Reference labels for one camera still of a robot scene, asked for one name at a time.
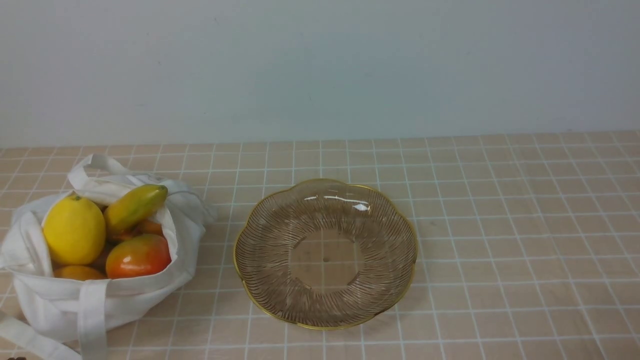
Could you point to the yellow banana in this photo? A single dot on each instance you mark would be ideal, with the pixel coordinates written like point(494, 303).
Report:
point(133, 207)

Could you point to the white canvas tote bag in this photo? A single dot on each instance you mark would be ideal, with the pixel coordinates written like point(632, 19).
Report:
point(68, 319)

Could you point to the gold-rimmed glass fruit bowl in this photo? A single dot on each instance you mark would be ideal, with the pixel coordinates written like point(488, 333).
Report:
point(326, 255)

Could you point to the orange fruit at back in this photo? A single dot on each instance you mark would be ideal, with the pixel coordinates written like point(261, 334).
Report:
point(145, 227)

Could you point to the orange fruit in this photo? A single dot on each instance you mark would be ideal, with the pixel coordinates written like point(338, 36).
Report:
point(145, 227)
point(79, 273)

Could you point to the orange fruit at front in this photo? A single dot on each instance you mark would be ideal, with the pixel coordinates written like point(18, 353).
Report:
point(79, 273)

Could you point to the red orange mango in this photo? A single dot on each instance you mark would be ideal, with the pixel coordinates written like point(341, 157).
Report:
point(144, 255)

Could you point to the yellow lemon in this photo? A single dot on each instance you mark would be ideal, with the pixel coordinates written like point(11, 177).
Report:
point(74, 231)

